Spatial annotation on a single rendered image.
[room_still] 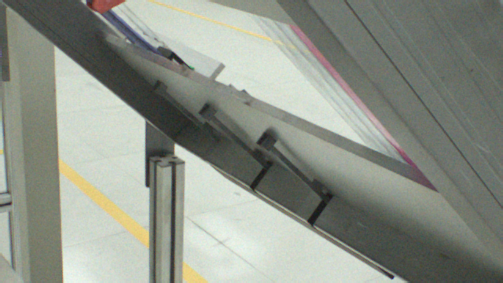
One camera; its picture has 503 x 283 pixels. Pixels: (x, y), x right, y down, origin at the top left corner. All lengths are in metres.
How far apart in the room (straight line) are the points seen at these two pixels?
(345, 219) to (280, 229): 1.56
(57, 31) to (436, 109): 0.70
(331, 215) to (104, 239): 1.52
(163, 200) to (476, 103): 0.83
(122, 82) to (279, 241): 1.37
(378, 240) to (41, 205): 0.72
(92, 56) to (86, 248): 1.33
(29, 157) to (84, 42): 0.38
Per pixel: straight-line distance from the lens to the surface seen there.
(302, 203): 0.84
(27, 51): 1.23
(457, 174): 0.30
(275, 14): 0.40
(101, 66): 0.96
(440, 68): 0.28
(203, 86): 0.74
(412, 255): 0.74
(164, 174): 1.08
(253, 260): 2.16
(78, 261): 2.16
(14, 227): 1.84
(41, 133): 1.28
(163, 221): 1.11
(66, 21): 0.93
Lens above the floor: 1.03
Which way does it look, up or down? 19 degrees down
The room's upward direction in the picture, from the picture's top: 3 degrees clockwise
